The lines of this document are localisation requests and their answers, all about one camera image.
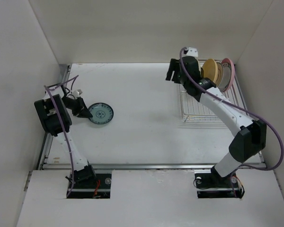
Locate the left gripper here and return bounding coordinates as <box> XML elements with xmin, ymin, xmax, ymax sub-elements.
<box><xmin>62</xmin><ymin>96</ymin><xmax>92</xmax><ymax>118</ymax></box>

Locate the blue floral plate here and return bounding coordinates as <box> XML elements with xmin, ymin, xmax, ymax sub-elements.
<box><xmin>88</xmin><ymin>103</ymin><xmax>114</xmax><ymax>125</ymax></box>

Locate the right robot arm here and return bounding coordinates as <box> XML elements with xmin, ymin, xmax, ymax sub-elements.
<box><xmin>166</xmin><ymin>56</ymin><xmax>267</xmax><ymax>186</ymax></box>

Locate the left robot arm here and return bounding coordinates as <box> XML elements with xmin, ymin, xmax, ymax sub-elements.
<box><xmin>34</xmin><ymin>94</ymin><xmax>97</xmax><ymax>188</ymax></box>

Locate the yellow wooden plate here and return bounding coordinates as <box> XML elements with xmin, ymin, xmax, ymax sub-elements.
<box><xmin>202</xmin><ymin>59</ymin><xmax>218</xmax><ymax>83</ymax></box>

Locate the white patterned plate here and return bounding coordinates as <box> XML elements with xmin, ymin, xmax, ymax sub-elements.
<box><xmin>216</xmin><ymin>62</ymin><xmax>224</xmax><ymax>86</ymax></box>

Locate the pink rimmed plate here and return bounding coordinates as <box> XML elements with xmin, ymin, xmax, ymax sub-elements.
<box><xmin>218</xmin><ymin>58</ymin><xmax>235</xmax><ymax>92</ymax></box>

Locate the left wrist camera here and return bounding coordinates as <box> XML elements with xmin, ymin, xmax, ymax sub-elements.
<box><xmin>72</xmin><ymin>89</ymin><xmax>82</xmax><ymax>97</ymax></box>

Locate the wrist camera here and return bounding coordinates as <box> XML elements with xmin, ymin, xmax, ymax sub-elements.
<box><xmin>72</xmin><ymin>89</ymin><xmax>82</xmax><ymax>97</ymax></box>
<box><xmin>184</xmin><ymin>47</ymin><xmax>198</xmax><ymax>58</ymax></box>

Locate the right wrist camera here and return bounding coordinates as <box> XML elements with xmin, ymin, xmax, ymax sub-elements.
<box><xmin>184</xmin><ymin>47</ymin><xmax>198</xmax><ymax>58</ymax></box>

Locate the wire dish rack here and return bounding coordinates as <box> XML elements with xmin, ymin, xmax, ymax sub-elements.
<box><xmin>177</xmin><ymin>58</ymin><xmax>242</xmax><ymax>123</ymax></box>

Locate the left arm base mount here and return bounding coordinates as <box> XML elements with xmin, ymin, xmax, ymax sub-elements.
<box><xmin>66</xmin><ymin>173</ymin><xmax>112</xmax><ymax>199</ymax></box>

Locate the front aluminium rail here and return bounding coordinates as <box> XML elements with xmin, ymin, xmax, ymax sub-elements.
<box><xmin>39</xmin><ymin>164</ymin><xmax>213</xmax><ymax>170</ymax></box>

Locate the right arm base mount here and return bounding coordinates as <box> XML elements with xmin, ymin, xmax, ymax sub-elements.
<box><xmin>193</xmin><ymin>172</ymin><xmax>245</xmax><ymax>199</ymax></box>

